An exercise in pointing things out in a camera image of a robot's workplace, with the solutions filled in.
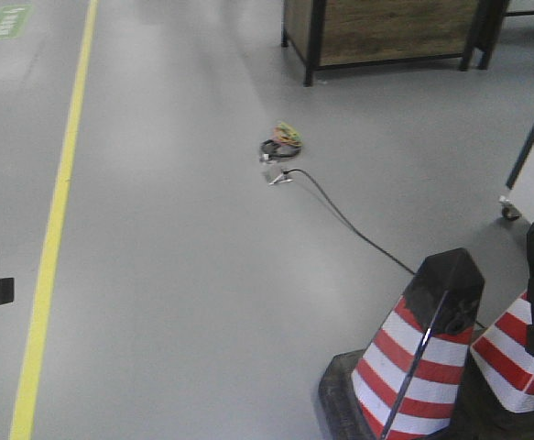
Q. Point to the red white traffic cone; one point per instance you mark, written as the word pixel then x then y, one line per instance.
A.
pixel 405 383

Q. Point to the wooden cabinet black frame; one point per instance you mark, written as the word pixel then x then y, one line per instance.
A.
pixel 337 34

